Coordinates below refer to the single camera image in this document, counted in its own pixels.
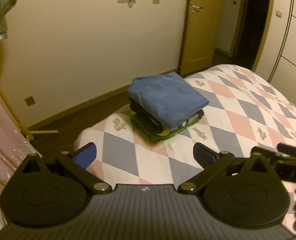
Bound blue denim jeans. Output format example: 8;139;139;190
128;72;209;128

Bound wardrobe side light switch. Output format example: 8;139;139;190
276;11;282;18

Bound striped folded shirt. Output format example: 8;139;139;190
129;98;204;135

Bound pink hanging curtain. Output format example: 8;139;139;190
0;104;39;185

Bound white wardrobe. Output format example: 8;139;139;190
253;0;296;105

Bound wooden rack stand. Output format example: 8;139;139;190
0;85;59;141

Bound pink grey checkered quilt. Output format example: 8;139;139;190
74;64;296;233

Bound green folded garment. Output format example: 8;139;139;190
130;114;202;142

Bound wooden door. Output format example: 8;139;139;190
179;0;223;76

